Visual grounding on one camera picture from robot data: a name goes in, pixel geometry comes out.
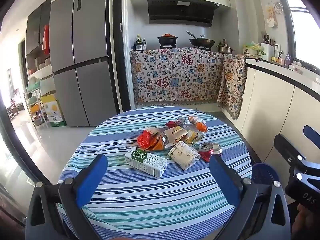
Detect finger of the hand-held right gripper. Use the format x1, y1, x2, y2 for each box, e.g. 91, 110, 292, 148
303, 125, 320, 145
274, 134, 307, 167

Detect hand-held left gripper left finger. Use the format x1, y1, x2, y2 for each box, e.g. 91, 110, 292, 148
25, 154, 108, 240

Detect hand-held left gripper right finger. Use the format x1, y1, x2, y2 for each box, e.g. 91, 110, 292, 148
209, 155, 292, 240

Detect crushed red can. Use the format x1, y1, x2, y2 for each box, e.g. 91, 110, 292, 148
198, 142, 223, 163

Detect blue plastic basket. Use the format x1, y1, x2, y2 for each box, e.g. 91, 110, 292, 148
251, 163, 287, 193

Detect butterfly print paper packet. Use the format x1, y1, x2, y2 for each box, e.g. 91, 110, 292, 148
168, 141, 202, 171

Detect clear plastic box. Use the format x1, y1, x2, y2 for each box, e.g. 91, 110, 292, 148
185, 129, 204, 145

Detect green white milk carton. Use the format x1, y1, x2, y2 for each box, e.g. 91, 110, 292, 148
124, 147, 168, 179

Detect orange white plastic wrapper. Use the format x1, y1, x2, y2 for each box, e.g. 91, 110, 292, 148
188, 116, 208, 132

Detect white printed paper bag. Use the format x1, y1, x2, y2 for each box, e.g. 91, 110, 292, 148
164, 126, 188, 148

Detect red plastic bag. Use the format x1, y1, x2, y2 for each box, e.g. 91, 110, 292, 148
137, 129, 157, 150

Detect crushed orange can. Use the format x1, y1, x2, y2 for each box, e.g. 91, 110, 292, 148
150, 134, 168, 151

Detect person's right hand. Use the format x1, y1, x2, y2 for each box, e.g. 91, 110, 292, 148
292, 204, 320, 240

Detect white base cabinets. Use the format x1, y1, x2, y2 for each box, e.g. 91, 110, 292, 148
222, 59, 320, 205

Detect round table with striped cloth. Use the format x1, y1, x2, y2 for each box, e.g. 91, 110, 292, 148
57, 106, 253, 240

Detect yellow cardboard box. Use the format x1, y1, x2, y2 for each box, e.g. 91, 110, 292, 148
40, 94, 67, 127

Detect small printed cloth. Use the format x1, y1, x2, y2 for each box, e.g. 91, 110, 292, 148
217, 54, 248, 120

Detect white knife block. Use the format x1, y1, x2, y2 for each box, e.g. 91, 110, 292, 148
260, 34, 275, 60

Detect white storage rack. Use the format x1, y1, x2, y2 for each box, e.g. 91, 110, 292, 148
24, 77, 48, 127

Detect window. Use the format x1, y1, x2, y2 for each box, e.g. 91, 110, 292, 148
280, 0, 320, 68

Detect large printed cloth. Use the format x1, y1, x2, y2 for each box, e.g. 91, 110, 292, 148
130, 48, 224, 107

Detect steel pot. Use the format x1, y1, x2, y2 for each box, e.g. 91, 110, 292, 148
216, 42, 234, 54

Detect grey refrigerator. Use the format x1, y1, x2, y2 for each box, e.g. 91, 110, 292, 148
49, 0, 118, 127

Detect dark wok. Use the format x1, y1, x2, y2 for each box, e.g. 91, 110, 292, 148
186, 31, 216, 47

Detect black gas stove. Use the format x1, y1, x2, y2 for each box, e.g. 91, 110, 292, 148
160, 44, 212, 52

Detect seasoning bottle rack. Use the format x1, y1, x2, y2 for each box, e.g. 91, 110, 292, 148
133, 34, 147, 51

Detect red hanging cloth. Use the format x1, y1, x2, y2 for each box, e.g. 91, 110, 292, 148
41, 25, 50, 55

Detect black clay pot orange lid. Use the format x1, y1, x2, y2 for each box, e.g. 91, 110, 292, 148
157, 33, 178, 46

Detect dark glass cabinet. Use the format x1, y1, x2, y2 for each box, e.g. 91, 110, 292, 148
25, 0, 53, 80

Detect black range hood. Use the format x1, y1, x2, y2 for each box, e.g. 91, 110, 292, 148
147, 0, 220, 27

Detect hanging wall decoration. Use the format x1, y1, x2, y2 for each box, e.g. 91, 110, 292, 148
265, 4, 278, 28

